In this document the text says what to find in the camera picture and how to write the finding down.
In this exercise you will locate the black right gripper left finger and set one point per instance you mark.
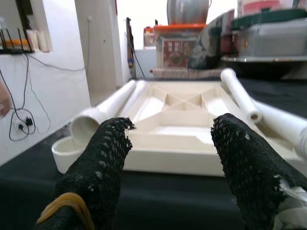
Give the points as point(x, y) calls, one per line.
point(100, 163)

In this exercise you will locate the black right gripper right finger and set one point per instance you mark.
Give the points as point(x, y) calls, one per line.
point(249, 172)

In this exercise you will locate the yellow rubber band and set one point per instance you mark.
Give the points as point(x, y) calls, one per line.
point(69, 197)

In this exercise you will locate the white plastic table top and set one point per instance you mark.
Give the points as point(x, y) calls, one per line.
point(168, 153)

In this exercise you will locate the black tablecloth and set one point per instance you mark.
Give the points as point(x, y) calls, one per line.
point(168, 203)

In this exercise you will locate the white appliance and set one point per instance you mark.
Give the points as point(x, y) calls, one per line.
point(146, 64)

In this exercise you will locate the metal basin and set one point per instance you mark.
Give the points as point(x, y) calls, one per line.
point(263, 58)

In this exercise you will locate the dark broom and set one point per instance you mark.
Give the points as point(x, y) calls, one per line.
point(130, 48)

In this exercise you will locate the checked cloth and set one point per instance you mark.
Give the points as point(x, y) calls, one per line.
point(182, 73)

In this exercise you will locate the black bag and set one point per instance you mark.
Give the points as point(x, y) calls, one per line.
point(211, 48)

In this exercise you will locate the orange lid storage box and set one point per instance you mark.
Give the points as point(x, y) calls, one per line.
point(177, 52)

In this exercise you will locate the clear box green lid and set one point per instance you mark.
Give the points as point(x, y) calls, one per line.
point(271, 38)

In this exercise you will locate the black dish rack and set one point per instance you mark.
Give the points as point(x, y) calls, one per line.
point(14, 51)

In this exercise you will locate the large metal pot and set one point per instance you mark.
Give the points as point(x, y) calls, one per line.
point(187, 12)

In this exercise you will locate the white wall socket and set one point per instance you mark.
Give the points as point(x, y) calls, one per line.
point(18, 124)

